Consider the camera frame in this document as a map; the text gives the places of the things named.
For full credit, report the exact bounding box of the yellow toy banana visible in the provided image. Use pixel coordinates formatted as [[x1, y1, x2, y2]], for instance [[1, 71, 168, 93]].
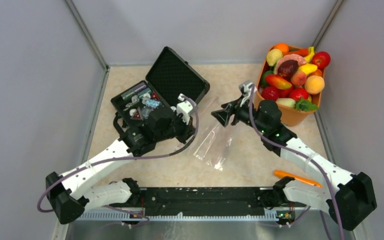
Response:
[[304, 46, 316, 63]]

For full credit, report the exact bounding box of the black poker chip case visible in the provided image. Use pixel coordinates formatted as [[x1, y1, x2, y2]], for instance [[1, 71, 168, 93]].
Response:
[[110, 46, 210, 135]]

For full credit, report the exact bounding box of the toy peach orange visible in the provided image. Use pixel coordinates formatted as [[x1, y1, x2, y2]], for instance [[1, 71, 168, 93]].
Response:
[[304, 75, 325, 95]]

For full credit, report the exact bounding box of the yellow toy pear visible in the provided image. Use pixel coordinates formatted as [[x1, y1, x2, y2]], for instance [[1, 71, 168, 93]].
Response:
[[298, 63, 318, 76]]

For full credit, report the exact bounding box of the purple cable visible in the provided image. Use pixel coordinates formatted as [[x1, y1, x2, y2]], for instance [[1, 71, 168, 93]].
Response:
[[247, 84, 346, 240], [36, 95, 200, 229]]

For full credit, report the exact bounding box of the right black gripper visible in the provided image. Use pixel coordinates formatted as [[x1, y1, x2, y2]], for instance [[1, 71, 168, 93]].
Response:
[[211, 94, 268, 134]]

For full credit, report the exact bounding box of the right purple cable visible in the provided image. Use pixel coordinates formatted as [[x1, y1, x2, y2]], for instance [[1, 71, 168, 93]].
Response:
[[247, 84, 346, 240]]

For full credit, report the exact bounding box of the clear zip top bag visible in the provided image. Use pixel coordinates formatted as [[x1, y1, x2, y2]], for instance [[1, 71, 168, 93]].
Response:
[[191, 96, 238, 172]]

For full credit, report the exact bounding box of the orange toy carrot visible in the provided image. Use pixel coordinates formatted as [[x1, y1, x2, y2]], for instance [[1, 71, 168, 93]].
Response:
[[273, 169, 323, 188]]

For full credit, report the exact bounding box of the red yellow toy mango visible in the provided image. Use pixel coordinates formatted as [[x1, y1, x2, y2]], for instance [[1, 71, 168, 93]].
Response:
[[265, 74, 293, 90]]

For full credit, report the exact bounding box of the toy watermelon slice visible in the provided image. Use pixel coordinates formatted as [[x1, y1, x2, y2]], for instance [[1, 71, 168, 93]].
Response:
[[273, 54, 308, 74]]

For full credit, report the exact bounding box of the red toy tomato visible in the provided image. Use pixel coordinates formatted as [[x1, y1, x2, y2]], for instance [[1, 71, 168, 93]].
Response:
[[261, 86, 280, 101]]

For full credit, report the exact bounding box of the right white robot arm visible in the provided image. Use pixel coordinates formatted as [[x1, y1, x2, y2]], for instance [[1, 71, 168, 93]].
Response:
[[211, 100, 377, 231]]

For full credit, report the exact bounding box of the red toy apple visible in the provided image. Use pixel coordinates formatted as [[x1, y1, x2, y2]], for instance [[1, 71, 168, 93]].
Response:
[[311, 51, 331, 70]]

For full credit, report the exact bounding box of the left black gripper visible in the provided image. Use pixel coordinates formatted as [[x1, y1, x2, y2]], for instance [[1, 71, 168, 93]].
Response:
[[155, 109, 198, 144]]

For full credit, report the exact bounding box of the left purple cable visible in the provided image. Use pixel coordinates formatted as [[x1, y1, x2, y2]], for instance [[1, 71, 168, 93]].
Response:
[[36, 95, 200, 229]]

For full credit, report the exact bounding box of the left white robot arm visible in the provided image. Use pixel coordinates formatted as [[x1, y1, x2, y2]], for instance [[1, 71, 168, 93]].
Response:
[[40, 101, 199, 225]]

